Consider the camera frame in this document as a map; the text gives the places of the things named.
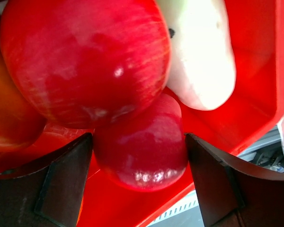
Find red plastic tray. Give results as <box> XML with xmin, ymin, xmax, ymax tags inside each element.
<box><xmin>0</xmin><ymin>0</ymin><xmax>284</xmax><ymax>227</ymax></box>

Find white radish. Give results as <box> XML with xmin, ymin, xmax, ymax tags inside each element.
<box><xmin>157</xmin><ymin>0</ymin><xmax>236</xmax><ymax>111</ymax></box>

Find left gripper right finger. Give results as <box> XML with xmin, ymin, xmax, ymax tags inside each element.
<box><xmin>185</xmin><ymin>133</ymin><xmax>284</xmax><ymax>227</ymax></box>

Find aluminium mounting rail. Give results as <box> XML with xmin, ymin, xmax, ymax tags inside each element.
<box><xmin>237</xmin><ymin>125</ymin><xmax>281</xmax><ymax>162</ymax></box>

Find red orange mango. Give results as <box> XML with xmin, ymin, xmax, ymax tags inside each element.
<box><xmin>0</xmin><ymin>52</ymin><xmax>46</xmax><ymax>152</ymax></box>

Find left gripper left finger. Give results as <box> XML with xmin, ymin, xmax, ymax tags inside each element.
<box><xmin>0</xmin><ymin>133</ymin><xmax>92</xmax><ymax>227</ymax></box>

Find white slotted cable duct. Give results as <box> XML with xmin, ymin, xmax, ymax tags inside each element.
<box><xmin>148</xmin><ymin>190</ymin><xmax>199</xmax><ymax>227</ymax></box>

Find red apple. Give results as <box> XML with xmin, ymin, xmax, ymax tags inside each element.
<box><xmin>93</xmin><ymin>94</ymin><xmax>188</xmax><ymax>192</ymax></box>

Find red tomato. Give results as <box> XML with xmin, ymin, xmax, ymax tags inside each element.
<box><xmin>0</xmin><ymin>0</ymin><xmax>171</xmax><ymax>129</ymax></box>

